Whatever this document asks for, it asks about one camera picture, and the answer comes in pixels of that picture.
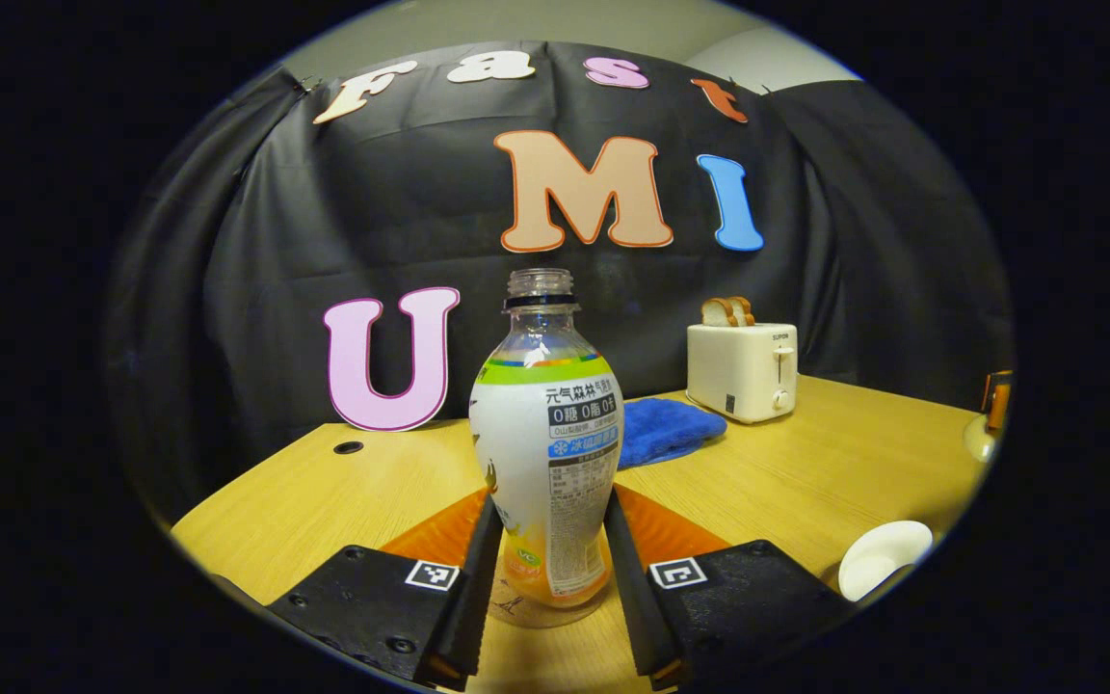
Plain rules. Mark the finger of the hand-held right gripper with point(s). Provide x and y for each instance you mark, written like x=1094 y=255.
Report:
x=998 y=400

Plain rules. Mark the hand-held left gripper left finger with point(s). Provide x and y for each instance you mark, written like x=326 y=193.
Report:
x=478 y=617

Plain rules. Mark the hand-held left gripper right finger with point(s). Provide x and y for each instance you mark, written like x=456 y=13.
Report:
x=637 y=617

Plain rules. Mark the cream ceramic teacup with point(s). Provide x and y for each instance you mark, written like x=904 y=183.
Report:
x=883 y=554

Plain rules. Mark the clear labelled water bottle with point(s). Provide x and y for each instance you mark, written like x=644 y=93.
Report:
x=545 y=434

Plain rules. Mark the blue towel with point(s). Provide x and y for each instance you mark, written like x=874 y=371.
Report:
x=671 y=429

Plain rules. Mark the cream toaster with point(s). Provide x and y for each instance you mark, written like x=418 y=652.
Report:
x=738 y=376

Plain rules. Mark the toast bread slice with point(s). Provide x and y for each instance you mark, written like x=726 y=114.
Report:
x=717 y=312
x=746 y=309

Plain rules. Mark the black backdrop cloth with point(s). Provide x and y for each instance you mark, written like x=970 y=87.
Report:
x=247 y=241

